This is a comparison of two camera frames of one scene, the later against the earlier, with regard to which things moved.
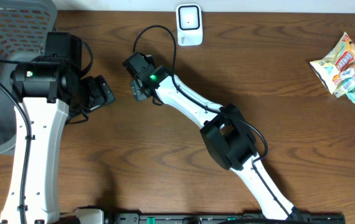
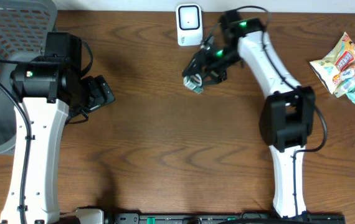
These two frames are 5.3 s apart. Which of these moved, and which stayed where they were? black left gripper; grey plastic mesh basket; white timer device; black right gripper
Moved: black right gripper
Stayed: grey plastic mesh basket; white timer device; black left gripper
